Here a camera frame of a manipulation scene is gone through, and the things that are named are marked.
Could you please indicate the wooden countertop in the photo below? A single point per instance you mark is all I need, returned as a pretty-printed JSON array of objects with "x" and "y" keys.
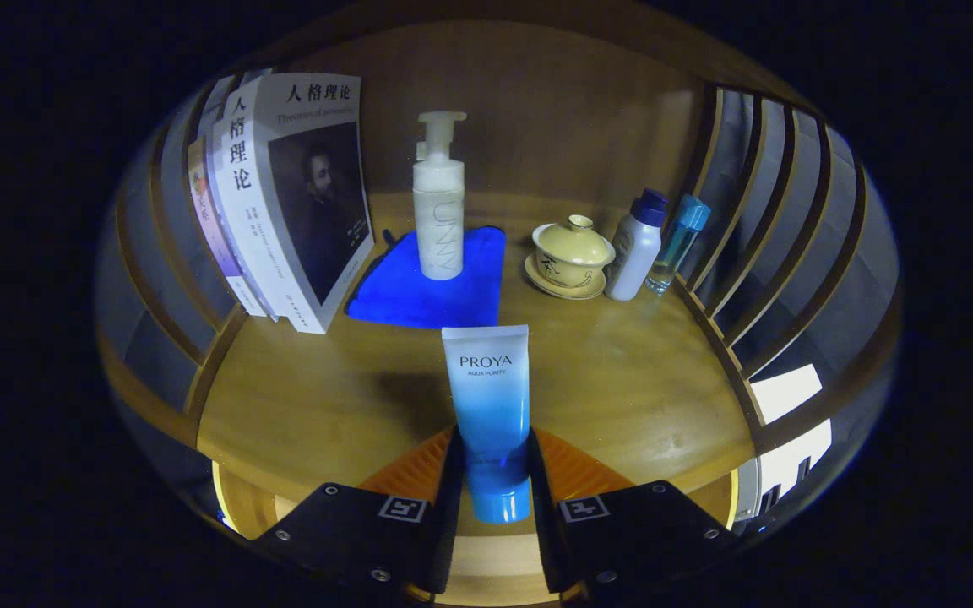
[{"x": 326, "y": 397}]

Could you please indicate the thick white portrait book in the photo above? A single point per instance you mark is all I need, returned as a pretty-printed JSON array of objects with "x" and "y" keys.
[{"x": 326, "y": 203}]

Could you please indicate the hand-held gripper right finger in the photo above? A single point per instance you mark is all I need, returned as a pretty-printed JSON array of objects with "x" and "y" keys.
[{"x": 539, "y": 523}]

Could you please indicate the yellow saucer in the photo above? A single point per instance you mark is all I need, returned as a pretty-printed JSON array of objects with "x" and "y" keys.
[{"x": 575, "y": 293}]

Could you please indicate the clear teal bottle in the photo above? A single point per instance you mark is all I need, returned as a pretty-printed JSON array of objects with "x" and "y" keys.
[{"x": 676, "y": 245}]

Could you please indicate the blue cosmetic tube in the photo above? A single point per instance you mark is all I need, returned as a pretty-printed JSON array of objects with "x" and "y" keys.
[{"x": 486, "y": 397}]

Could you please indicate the white bottle with blue cap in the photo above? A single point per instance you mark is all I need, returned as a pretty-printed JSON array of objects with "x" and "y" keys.
[{"x": 634, "y": 253}]

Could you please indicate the purple book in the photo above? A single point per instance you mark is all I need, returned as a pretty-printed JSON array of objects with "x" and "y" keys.
[{"x": 208, "y": 228}]

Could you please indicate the brown wooden cabinet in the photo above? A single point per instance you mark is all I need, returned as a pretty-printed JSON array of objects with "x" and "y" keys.
[{"x": 554, "y": 110}]

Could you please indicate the blue folded cloth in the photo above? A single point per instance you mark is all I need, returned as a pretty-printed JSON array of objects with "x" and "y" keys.
[{"x": 402, "y": 295}]

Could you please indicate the yellow lidded teacup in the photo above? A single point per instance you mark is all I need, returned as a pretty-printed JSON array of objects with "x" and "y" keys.
[{"x": 573, "y": 249}]

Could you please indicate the thin white book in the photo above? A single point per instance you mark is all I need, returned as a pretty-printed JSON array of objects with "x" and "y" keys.
[{"x": 220, "y": 101}]

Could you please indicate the white pump bottle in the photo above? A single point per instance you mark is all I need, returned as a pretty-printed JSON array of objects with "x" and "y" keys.
[{"x": 438, "y": 219}]

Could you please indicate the black backdrop cloth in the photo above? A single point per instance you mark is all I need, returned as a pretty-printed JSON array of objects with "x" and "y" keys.
[{"x": 845, "y": 287}]

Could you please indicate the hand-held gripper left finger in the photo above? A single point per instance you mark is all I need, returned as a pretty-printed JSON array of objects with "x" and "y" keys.
[{"x": 451, "y": 523}]

